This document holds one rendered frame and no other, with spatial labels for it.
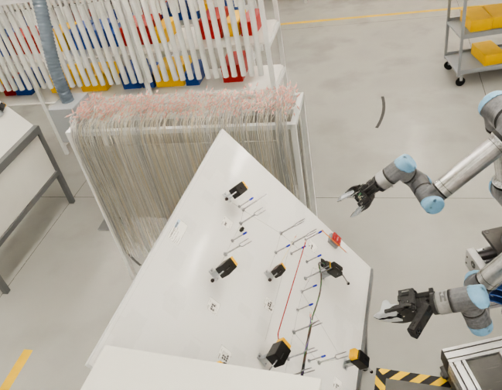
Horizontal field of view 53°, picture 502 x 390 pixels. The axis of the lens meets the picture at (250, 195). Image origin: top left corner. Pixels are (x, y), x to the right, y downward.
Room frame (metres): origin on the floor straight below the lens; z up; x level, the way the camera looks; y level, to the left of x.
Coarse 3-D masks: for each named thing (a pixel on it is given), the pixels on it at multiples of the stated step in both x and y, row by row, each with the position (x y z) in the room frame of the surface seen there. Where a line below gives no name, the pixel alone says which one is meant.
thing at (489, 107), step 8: (488, 96) 1.57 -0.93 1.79; (496, 96) 1.55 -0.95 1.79; (480, 104) 1.58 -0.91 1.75; (488, 104) 1.54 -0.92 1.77; (496, 104) 1.51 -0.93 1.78; (480, 112) 1.57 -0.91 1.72; (488, 112) 1.52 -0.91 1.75; (496, 112) 1.48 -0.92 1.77; (488, 120) 1.51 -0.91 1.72; (496, 120) 1.46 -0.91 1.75; (488, 128) 1.53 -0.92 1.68; (496, 160) 1.53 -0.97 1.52; (496, 168) 1.53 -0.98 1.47; (496, 176) 1.54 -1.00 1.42; (496, 184) 1.53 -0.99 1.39; (496, 192) 1.53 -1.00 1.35
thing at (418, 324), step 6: (426, 306) 0.99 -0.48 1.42; (420, 312) 0.98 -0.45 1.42; (426, 312) 0.98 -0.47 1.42; (432, 312) 0.99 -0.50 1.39; (414, 318) 0.97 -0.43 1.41; (420, 318) 0.96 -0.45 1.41; (426, 318) 0.97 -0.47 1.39; (414, 324) 0.95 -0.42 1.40; (420, 324) 0.95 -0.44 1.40; (408, 330) 0.94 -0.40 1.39; (414, 330) 0.93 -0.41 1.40; (420, 330) 0.94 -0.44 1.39; (414, 336) 0.93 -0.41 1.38
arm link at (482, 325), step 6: (486, 312) 0.94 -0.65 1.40; (468, 318) 0.94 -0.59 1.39; (474, 318) 0.93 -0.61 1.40; (480, 318) 0.93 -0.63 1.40; (486, 318) 0.93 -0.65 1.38; (468, 324) 0.95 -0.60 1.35; (474, 324) 0.93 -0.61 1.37; (480, 324) 0.92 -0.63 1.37; (486, 324) 0.92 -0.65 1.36; (492, 324) 0.94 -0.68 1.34; (474, 330) 0.93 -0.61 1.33; (480, 330) 0.92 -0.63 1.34; (486, 330) 0.92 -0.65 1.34; (480, 336) 0.92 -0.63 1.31
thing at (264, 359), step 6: (276, 342) 1.06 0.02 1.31; (282, 342) 1.04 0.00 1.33; (276, 348) 1.02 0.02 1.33; (282, 348) 1.02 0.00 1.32; (288, 348) 1.03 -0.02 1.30; (258, 354) 1.05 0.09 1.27; (270, 354) 1.01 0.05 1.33; (276, 354) 0.99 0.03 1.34; (282, 354) 1.00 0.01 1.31; (288, 354) 1.01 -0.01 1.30; (264, 360) 1.03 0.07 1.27; (270, 360) 1.00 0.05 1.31; (276, 360) 0.99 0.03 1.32; (282, 360) 0.98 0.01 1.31; (276, 366) 0.98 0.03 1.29
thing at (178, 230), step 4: (176, 220) 1.39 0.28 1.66; (180, 220) 1.40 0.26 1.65; (176, 224) 1.38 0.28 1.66; (180, 224) 1.38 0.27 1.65; (184, 224) 1.39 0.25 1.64; (172, 228) 1.35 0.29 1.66; (176, 228) 1.36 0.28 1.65; (180, 228) 1.37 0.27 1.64; (184, 228) 1.38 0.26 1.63; (172, 232) 1.34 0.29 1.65; (176, 232) 1.35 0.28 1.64; (180, 232) 1.36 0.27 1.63; (184, 232) 1.36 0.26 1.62; (168, 236) 1.32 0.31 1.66; (172, 236) 1.33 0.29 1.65; (176, 236) 1.33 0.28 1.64; (180, 236) 1.34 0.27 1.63; (172, 240) 1.31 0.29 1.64; (176, 240) 1.32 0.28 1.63; (180, 240) 1.33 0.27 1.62; (176, 244) 1.31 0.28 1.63
